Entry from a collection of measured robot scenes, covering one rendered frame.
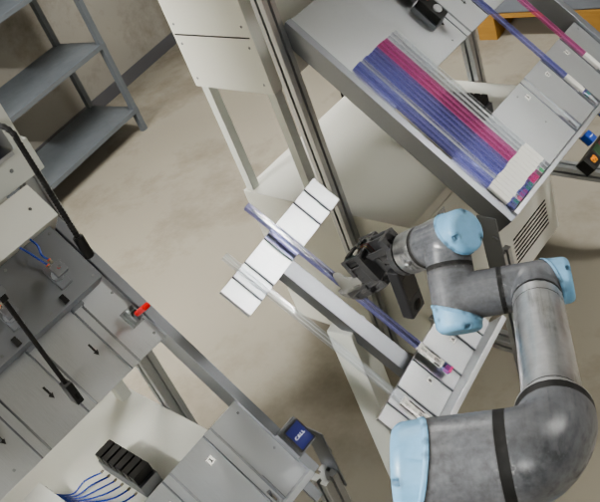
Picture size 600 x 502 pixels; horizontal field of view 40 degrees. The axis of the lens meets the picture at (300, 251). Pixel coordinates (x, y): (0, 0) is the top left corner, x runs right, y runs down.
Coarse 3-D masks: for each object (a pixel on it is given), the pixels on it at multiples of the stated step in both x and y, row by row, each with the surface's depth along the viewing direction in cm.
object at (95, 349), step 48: (96, 288) 157; (48, 336) 151; (96, 336) 154; (144, 336) 157; (0, 384) 145; (48, 384) 148; (96, 384) 151; (0, 432) 143; (48, 432) 145; (0, 480) 140
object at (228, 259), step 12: (228, 264) 154; (240, 264) 154; (252, 276) 154; (264, 288) 154; (276, 300) 154; (288, 312) 154; (300, 312) 154; (312, 324) 154; (324, 336) 154; (336, 348) 154; (348, 360) 155; (360, 360) 155; (372, 372) 155; (384, 384) 155; (396, 396) 155
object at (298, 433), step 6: (294, 426) 156; (300, 426) 156; (288, 432) 155; (294, 432) 155; (300, 432) 156; (306, 432) 156; (294, 438) 155; (300, 438) 155; (306, 438) 156; (300, 444) 155; (306, 444) 155
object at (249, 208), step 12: (252, 216) 159; (264, 216) 159; (276, 228) 159; (288, 240) 159; (300, 252) 159; (312, 264) 160; (324, 264) 160; (360, 300) 159; (372, 312) 160; (384, 312) 160; (396, 324) 160; (408, 336) 160
